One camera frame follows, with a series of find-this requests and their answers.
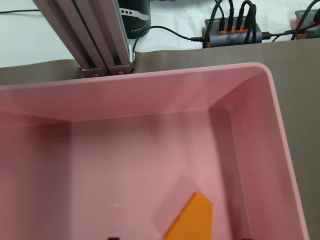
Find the orange toy block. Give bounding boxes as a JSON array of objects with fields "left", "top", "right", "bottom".
[{"left": 162, "top": 192, "right": 214, "bottom": 240}]

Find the pink plastic box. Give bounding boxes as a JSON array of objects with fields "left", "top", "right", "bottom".
[{"left": 0, "top": 62, "right": 309, "bottom": 240}]

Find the grey orange usb hub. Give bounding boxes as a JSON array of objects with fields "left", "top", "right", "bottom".
[
  {"left": 205, "top": 16, "right": 271, "bottom": 48},
  {"left": 295, "top": 9, "right": 320, "bottom": 40}
]

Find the black water bottle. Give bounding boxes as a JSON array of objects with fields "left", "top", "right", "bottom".
[{"left": 118, "top": 0, "right": 151, "bottom": 39}]

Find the black cable on desk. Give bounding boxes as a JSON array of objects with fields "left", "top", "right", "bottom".
[{"left": 131, "top": 25, "right": 205, "bottom": 55}]

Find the aluminium frame post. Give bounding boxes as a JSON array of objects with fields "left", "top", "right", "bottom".
[{"left": 34, "top": 0, "right": 134, "bottom": 78}]

